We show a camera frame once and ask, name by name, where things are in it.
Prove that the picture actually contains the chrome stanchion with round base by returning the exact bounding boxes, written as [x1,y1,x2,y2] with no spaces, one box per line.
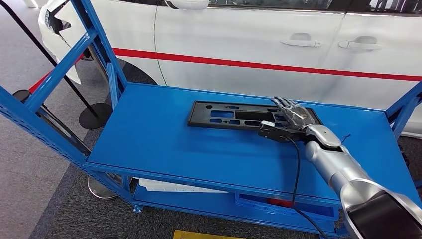
[12,89,119,200]

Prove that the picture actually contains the red item in bin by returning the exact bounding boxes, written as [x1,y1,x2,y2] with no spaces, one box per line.
[267,198,294,209]

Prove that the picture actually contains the white plastic bin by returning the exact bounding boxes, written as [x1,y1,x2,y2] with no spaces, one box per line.
[138,178,228,194]

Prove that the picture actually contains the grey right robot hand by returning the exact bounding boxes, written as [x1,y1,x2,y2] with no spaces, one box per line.
[272,96,316,131]

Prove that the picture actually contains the blue plastic bin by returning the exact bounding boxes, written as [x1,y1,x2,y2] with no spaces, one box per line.
[234,193,339,222]

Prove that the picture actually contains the blue metal shelf rack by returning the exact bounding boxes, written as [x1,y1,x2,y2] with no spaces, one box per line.
[0,0,422,239]

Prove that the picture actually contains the black camera cable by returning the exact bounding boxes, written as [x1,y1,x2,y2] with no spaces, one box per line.
[283,136,327,239]

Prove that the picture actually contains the black plastic frame part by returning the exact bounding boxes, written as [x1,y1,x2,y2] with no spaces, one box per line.
[187,100,323,132]

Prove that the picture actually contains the black stanchion pole with base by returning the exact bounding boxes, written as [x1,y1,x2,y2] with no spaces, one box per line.
[0,0,113,130]

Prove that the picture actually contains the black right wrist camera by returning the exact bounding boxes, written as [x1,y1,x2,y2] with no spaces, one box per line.
[257,120,307,144]

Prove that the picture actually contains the white car door handle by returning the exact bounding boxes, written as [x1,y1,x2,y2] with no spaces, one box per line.
[280,32,323,48]
[337,35,383,51]

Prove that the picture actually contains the white car with red stripe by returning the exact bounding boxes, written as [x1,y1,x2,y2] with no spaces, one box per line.
[38,0,422,137]

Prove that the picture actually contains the red barrier belt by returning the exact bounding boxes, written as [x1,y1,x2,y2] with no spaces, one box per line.
[29,54,85,94]

